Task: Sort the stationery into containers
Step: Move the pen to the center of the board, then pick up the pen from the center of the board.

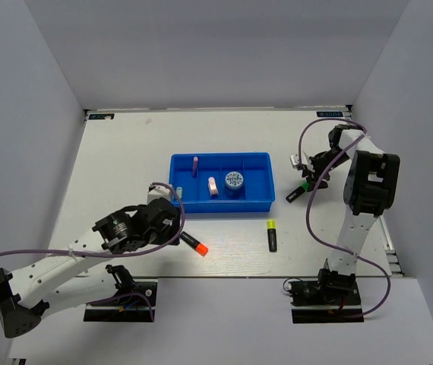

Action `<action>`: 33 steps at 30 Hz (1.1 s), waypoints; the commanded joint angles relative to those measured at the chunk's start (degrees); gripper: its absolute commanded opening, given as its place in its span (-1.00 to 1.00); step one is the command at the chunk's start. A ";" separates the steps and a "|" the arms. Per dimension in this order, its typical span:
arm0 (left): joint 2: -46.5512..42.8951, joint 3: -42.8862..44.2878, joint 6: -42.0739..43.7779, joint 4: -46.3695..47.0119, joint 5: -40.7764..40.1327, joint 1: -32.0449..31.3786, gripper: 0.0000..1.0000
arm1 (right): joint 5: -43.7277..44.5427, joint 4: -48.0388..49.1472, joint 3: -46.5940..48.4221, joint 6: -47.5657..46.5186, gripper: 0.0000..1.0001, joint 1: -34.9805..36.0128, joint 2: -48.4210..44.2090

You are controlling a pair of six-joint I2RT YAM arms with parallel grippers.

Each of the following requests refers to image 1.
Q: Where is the yellow capped black highlighter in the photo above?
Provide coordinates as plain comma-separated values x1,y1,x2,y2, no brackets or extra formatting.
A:
267,219,277,252

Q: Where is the green capped black highlighter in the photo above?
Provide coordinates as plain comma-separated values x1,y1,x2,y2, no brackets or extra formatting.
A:
286,182,308,203

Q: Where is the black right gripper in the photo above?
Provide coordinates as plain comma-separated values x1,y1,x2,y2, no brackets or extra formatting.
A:
302,148,350,192

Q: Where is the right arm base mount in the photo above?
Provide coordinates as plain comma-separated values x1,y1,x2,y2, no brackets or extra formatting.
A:
283,268,364,324

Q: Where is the corner label sticker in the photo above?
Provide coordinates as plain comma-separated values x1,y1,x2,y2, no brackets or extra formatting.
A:
316,111,343,118
88,113,115,120

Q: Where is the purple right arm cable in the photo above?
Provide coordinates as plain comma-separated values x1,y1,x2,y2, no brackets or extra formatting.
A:
298,118,394,319

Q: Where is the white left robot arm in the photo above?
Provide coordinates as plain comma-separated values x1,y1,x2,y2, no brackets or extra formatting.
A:
0,198,185,338

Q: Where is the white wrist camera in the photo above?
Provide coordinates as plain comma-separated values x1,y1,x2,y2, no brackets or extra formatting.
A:
147,185,172,209
289,152,310,172

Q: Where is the right corner label sticker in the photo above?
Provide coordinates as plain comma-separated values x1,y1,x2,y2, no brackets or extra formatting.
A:
316,111,343,118

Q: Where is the blue plastic divided tray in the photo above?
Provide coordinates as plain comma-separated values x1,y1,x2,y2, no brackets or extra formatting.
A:
169,152,275,214

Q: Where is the light blue small eraser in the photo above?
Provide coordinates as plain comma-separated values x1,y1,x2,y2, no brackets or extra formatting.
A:
176,186,183,198

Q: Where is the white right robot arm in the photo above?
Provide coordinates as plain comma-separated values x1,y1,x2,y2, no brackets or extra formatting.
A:
297,124,400,277

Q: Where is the orange capped black highlighter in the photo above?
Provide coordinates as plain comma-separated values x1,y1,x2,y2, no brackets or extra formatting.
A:
180,231,208,256

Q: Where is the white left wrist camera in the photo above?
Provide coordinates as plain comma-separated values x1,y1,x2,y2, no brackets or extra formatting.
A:
147,185,172,209

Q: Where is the left corner label sticker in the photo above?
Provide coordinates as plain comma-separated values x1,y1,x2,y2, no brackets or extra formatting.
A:
88,113,115,120

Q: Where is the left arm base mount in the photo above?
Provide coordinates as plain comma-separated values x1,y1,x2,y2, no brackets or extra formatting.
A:
84,265,158,323

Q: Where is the blue patterned tape roll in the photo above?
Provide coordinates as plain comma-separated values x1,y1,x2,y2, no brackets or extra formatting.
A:
224,171,245,199

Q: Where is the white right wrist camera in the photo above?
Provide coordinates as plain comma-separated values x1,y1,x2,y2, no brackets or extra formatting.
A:
289,152,310,172

